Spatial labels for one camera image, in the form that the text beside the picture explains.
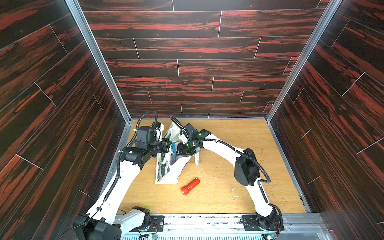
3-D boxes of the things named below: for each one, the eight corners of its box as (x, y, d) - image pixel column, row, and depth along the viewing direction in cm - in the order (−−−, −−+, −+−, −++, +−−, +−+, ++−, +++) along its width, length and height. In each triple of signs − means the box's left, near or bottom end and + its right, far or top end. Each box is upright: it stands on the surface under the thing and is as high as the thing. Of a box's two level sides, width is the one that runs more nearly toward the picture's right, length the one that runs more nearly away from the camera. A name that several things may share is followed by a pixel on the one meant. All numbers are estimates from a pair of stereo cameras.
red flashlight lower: (184, 196, 84) (183, 194, 82) (180, 191, 86) (180, 189, 83) (200, 183, 89) (200, 181, 86) (197, 179, 90) (197, 176, 88)
